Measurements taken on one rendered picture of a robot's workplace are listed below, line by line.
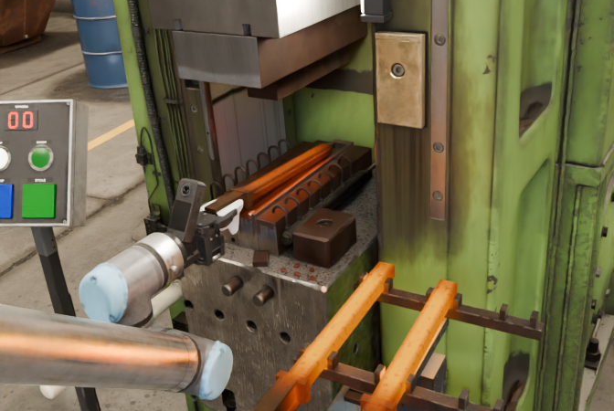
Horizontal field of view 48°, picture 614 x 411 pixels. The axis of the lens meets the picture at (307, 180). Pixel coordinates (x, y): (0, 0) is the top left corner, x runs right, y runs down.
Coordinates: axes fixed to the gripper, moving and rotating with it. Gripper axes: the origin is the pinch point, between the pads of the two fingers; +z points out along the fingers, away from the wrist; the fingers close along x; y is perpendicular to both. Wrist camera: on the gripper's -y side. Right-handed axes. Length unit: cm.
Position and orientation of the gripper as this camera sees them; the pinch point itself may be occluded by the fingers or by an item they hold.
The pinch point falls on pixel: (234, 199)
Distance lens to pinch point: 137.9
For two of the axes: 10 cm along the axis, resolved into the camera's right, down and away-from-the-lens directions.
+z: 5.3, -3.7, 7.6
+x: 8.5, 1.7, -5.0
